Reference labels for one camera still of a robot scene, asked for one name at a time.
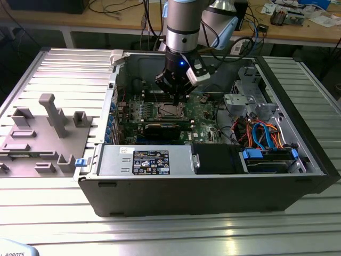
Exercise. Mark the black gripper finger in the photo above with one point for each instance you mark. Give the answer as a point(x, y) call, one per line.
point(162, 82)
point(189, 90)

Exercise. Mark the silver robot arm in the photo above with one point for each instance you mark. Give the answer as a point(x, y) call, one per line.
point(182, 29)

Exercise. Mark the thin metal locking lever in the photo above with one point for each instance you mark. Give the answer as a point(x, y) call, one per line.
point(155, 93)

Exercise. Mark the CPU socket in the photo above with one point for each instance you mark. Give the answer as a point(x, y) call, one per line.
point(160, 116)

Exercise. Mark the green motherboard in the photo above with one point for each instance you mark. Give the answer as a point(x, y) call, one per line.
point(203, 117)

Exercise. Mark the grey metal drive cage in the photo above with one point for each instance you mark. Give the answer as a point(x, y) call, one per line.
point(234, 102)

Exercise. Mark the black graphics card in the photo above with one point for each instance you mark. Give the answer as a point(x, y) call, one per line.
point(160, 132)

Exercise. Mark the white labelled adapter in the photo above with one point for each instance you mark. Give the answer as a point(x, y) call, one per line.
point(236, 48)

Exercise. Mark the black drive bay box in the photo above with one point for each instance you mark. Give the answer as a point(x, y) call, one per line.
point(215, 160)

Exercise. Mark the wooden desk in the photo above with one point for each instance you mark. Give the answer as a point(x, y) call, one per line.
point(106, 20)

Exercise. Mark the hard disk in blue carrier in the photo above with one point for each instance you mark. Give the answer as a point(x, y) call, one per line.
point(251, 154)

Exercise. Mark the grey power supply unit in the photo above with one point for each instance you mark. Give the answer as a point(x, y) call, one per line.
point(112, 160)

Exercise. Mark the black open PC case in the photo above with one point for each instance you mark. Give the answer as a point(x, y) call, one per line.
point(186, 197)

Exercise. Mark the blue plastic case latch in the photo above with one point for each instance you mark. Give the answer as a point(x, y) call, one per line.
point(81, 162)

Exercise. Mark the loose cooler with fins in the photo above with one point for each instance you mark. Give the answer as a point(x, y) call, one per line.
point(278, 17)

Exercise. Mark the black box on desk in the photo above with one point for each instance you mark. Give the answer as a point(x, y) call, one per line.
point(48, 5)

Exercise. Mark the grey plastic parts rack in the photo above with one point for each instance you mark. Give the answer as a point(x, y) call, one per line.
point(40, 149)

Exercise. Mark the white papers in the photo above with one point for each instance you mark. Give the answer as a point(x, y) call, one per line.
point(325, 21)

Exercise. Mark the blue box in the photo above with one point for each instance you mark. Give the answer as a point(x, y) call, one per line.
point(314, 3)

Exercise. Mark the pale blue teach pendant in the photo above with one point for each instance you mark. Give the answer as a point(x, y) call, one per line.
point(13, 248)

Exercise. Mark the white wrist camera on bracket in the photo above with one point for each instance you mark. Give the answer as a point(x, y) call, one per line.
point(198, 78)

